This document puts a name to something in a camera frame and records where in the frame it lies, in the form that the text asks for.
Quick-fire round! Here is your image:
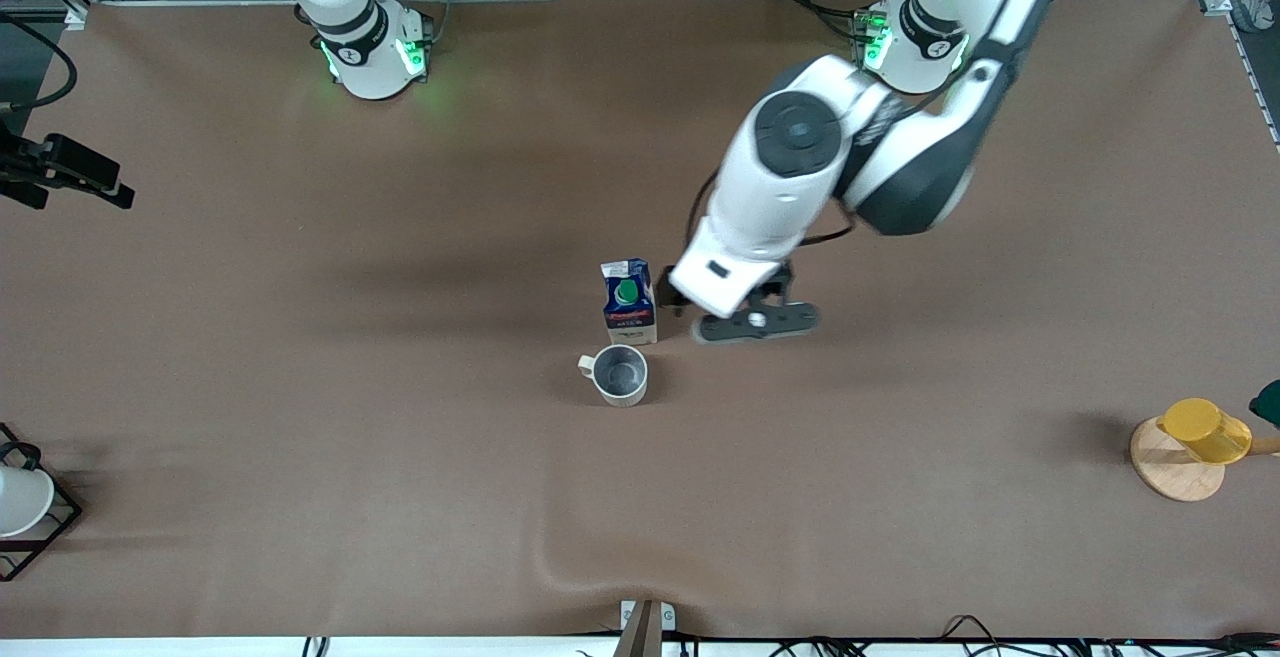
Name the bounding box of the blue white milk carton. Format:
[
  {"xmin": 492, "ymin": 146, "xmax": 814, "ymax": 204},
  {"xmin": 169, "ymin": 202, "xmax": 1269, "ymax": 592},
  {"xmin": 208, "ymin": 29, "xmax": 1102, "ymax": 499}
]
[{"xmin": 600, "ymin": 258, "xmax": 659, "ymax": 347}]

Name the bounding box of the beige mug with grey inside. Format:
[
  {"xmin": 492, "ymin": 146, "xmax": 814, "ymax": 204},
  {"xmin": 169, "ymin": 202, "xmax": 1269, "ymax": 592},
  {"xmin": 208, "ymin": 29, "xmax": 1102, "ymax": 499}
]
[{"xmin": 577, "ymin": 343, "xmax": 651, "ymax": 409}]

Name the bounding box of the white cup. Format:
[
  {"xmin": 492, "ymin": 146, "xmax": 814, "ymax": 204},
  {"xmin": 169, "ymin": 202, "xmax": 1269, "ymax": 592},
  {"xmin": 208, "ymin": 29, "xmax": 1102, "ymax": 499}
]
[{"xmin": 0, "ymin": 464, "xmax": 57, "ymax": 539}]

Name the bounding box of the round wooden cup stand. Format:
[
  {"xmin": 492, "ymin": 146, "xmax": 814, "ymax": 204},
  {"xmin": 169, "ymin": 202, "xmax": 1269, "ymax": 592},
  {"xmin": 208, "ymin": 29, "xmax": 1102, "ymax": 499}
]
[{"xmin": 1130, "ymin": 415, "xmax": 1280, "ymax": 504}]

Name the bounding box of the yellow cup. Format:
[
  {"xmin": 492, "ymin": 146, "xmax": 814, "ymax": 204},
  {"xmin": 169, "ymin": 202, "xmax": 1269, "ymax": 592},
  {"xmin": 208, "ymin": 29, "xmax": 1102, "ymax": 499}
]
[{"xmin": 1157, "ymin": 397, "xmax": 1254, "ymax": 466}]

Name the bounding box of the grey white shoe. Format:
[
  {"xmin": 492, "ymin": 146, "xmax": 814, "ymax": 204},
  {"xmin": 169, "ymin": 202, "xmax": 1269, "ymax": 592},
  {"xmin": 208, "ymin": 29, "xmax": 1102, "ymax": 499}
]
[{"xmin": 1229, "ymin": 0, "xmax": 1280, "ymax": 34}]

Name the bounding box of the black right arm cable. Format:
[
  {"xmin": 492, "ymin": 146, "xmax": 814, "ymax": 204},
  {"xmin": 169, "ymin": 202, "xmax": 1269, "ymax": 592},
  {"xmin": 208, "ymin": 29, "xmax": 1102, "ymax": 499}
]
[{"xmin": 0, "ymin": 11, "xmax": 80, "ymax": 114}]

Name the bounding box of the black wire rack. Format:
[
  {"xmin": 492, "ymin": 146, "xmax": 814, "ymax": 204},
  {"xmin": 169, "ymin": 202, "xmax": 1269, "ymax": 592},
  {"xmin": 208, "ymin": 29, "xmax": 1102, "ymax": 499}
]
[{"xmin": 0, "ymin": 423, "xmax": 84, "ymax": 582}]

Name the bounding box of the metal table edge bracket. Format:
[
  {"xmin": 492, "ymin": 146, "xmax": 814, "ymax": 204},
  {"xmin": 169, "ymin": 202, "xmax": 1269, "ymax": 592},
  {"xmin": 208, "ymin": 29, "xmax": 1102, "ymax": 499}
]
[{"xmin": 619, "ymin": 599, "xmax": 677, "ymax": 657}]

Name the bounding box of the black cables bundle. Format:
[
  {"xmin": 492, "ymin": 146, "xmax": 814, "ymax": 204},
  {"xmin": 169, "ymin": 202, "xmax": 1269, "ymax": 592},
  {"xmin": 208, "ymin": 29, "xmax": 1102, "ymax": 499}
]
[{"xmin": 770, "ymin": 615, "xmax": 1280, "ymax": 657}]

